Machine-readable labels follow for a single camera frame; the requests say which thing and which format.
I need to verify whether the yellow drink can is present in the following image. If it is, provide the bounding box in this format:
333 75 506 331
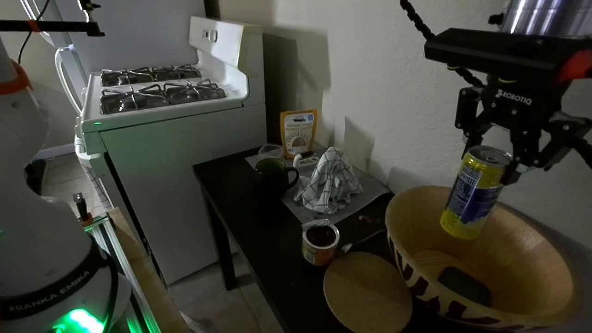
438 144 514 242

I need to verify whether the round wooden plate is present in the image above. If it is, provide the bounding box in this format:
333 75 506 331
321 249 414 333

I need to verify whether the black side table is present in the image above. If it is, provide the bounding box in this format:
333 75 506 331
192 146 592 333

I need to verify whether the white stove cable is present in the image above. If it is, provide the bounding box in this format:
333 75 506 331
53 42 88 118

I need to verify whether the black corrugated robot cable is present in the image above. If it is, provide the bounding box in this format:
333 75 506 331
397 0 488 90

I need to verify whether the white gas stove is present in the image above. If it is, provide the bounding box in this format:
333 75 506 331
72 14 270 288

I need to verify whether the black camera stand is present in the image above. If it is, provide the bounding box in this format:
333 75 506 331
0 0 107 40

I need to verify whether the grey table mat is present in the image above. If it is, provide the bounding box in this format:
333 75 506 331
244 142 395 227

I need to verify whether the small cream cup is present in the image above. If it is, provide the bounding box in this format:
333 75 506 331
299 220 342 268

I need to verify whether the metal spoon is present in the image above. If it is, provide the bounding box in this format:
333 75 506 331
340 227 388 257

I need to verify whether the crumpled white cloth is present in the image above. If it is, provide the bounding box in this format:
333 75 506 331
292 146 366 216

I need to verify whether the dark green mug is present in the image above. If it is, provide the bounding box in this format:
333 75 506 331
253 157 301 205

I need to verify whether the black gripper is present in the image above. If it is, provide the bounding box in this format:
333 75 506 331
453 72 592 186

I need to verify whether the large wooden zebra-pattern bowl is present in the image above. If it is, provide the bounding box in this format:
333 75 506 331
382 184 580 331

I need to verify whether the orange snack bag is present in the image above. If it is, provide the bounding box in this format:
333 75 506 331
277 107 321 158

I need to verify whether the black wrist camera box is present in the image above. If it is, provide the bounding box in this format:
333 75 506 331
421 25 592 77

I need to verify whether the small black clamp post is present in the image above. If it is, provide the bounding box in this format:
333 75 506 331
72 190 94 225

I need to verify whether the dark sponge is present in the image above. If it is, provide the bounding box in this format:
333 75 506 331
436 264 495 308

